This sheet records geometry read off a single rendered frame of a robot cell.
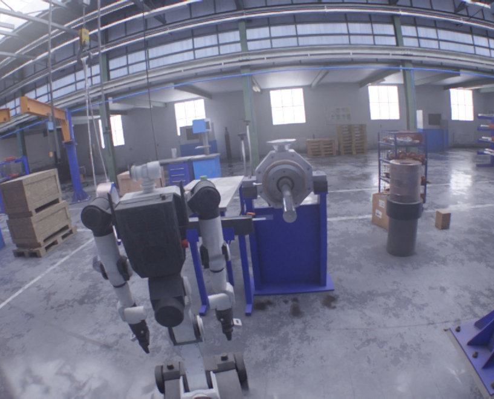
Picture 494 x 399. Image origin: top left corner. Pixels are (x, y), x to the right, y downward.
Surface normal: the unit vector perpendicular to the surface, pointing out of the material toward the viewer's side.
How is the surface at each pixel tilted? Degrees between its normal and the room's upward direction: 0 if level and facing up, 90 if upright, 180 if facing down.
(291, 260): 90
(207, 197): 90
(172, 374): 45
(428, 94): 90
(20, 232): 90
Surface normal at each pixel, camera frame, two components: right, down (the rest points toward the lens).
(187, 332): 0.22, 0.16
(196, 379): 0.09, -0.51
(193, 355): 0.14, -0.28
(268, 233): -0.10, 0.27
